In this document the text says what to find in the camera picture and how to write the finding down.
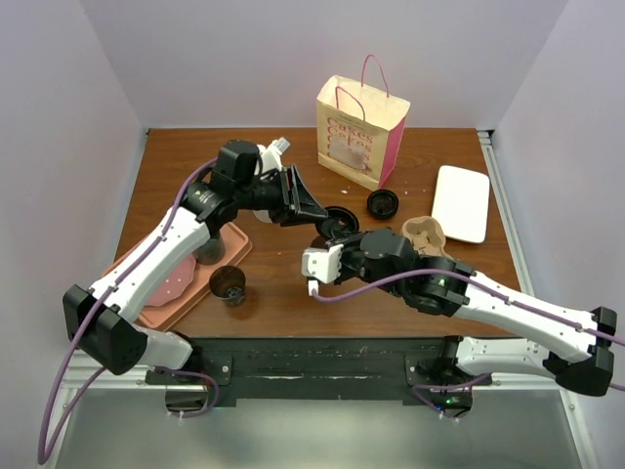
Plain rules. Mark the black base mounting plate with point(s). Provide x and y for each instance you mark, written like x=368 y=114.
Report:
x=409 y=370

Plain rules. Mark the white rectangular plate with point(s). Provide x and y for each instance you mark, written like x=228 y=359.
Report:
x=461 y=203

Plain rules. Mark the dark translucent plastic cup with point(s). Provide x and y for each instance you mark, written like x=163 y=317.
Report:
x=228 y=283

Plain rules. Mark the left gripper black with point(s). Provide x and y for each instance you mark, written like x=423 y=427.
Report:
x=295 y=202

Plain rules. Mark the brown pulp cup carrier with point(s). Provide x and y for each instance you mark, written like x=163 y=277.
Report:
x=425 y=235

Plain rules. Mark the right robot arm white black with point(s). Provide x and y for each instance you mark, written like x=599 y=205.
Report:
x=570 y=346

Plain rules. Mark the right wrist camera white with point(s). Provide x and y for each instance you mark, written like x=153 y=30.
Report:
x=321 y=265

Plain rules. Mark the salmon pink plastic tray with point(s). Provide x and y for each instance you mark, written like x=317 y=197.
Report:
x=164 y=318

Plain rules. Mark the black cup lid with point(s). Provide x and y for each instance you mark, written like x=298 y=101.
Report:
x=340 y=222
x=382 y=204

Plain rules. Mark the pink dotted plate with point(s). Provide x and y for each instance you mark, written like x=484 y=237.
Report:
x=174 y=285

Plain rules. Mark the white cylindrical holder cup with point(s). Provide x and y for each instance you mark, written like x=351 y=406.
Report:
x=266 y=215

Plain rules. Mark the paper bag with pink handles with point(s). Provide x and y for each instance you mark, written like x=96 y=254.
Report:
x=359 y=129

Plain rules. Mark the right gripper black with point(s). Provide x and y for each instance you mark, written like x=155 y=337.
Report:
x=344 y=240

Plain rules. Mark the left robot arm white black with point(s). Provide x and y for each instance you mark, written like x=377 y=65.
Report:
x=101 y=319

